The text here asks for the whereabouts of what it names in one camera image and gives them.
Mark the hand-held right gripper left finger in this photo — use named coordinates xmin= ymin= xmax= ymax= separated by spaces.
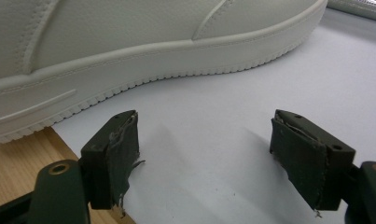
xmin=79 ymin=109 xmax=146 ymax=217

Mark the metal two-shelf shoe rack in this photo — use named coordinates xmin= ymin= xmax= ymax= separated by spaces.
xmin=327 ymin=0 xmax=376 ymax=23

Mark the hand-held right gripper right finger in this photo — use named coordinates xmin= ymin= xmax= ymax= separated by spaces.
xmin=269 ymin=108 xmax=357 ymax=218

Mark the light blue foam mat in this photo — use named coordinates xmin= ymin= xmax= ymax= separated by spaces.
xmin=51 ymin=7 xmax=376 ymax=224

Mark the white leather sneaker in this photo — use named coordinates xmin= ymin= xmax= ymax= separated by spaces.
xmin=0 ymin=0 xmax=329 ymax=147

